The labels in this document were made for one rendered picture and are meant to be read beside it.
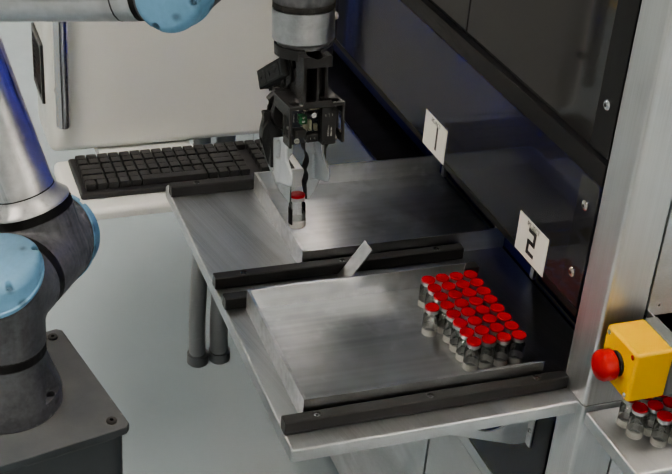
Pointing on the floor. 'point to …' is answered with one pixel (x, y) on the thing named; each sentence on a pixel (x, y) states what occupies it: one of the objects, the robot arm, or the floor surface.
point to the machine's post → (623, 227)
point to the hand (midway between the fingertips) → (295, 187)
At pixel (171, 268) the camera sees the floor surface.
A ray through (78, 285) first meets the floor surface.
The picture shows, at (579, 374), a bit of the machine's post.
